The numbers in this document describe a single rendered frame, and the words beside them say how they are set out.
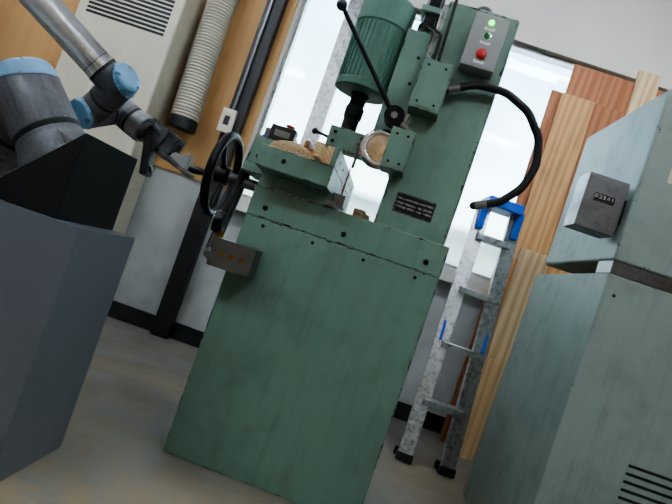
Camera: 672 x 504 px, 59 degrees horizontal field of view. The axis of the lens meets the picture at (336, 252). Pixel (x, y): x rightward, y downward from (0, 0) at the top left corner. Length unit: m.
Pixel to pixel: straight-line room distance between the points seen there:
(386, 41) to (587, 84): 1.81
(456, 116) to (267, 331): 0.84
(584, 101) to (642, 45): 0.51
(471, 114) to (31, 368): 1.33
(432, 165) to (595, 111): 1.81
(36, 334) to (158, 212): 2.15
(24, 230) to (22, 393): 0.33
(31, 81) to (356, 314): 0.97
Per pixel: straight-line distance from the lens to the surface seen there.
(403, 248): 1.66
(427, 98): 1.77
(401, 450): 2.55
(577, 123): 3.41
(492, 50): 1.86
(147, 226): 3.43
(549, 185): 3.28
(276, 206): 1.70
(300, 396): 1.70
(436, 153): 1.82
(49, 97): 1.51
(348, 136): 1.91
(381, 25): 1.97
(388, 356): 1.66
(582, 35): 3.71
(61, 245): 1.32
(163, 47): 3.29
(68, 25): 1.85
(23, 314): 1.36
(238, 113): 3.33
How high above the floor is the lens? 0.64
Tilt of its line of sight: 2 degrees up
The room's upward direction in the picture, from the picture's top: 19 degrees clockwise
